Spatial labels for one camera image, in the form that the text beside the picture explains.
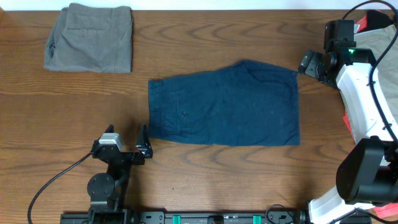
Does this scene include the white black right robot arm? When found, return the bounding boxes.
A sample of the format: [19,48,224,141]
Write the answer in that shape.
[298,47,397,223]

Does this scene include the red garment in pile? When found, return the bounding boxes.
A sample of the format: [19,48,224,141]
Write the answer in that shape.
[341,15,398,218]

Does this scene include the black garment in pile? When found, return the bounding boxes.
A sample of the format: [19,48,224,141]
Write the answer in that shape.
[363,10,395,32]

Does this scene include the beige garment in pile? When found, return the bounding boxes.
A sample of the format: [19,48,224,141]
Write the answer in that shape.
[354,25,398,122]

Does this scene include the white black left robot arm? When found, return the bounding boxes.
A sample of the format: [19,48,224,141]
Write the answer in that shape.
[87,124,153,212]

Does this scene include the dark blue shorts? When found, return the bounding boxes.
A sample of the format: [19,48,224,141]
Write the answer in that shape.
[148,60,300,146]

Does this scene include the folded grey shorts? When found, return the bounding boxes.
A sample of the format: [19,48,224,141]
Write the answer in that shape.
[44,3,133,73]

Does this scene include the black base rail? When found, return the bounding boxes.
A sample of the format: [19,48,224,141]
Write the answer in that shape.
[60,209,310,224]

